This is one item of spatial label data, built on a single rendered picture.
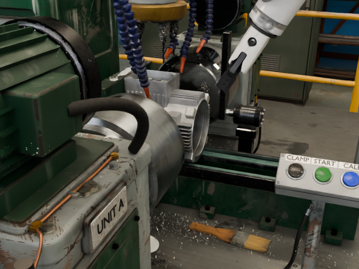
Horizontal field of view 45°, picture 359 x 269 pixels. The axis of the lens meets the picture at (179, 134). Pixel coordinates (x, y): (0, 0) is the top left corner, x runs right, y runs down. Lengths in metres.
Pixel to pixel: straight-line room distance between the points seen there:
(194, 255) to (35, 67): 0.64
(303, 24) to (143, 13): 3.25
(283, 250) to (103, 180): 0.59
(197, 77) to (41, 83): 0.88
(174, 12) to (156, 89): 0.20
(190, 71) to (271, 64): 3.02
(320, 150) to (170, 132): 0.83
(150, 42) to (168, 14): 3.69
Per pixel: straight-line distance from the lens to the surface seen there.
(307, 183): 0.86
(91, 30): 1.25
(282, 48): 4.29
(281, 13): 0.95
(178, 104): 1.12
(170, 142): 0.89
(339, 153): 1.62
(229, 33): 1.21
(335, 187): 0.86
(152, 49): 4.75
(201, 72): 1.34
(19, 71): 0.54
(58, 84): 0.52
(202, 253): 1.06
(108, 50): 1.33
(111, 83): 1.10
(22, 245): 0.53
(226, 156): 1.23
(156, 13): 1.05
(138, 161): 0.68
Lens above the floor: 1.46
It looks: 23 degrees down
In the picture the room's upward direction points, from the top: 1 degrees clockwise
